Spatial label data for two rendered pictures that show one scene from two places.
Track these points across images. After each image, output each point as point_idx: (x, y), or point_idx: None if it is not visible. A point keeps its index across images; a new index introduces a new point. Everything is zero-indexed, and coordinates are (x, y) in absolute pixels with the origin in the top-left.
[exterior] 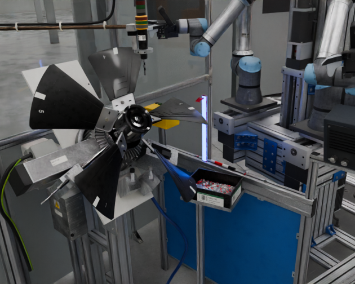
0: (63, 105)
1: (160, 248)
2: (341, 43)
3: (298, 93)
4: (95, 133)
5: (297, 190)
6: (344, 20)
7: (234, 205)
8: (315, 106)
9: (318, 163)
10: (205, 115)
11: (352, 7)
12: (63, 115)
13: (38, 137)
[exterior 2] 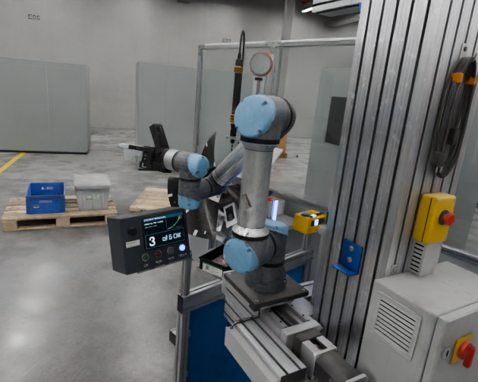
0: (208, 153)
1: None
2: (353, 213)
3: (318, 252)
4: None
5: (199, 291)
6: (242, 145)
7: (201, 270)
8: None
9: (183, 261)
10: (272, 217)
11: (375, 163)
12: (207, 158)
13: (287, 199)
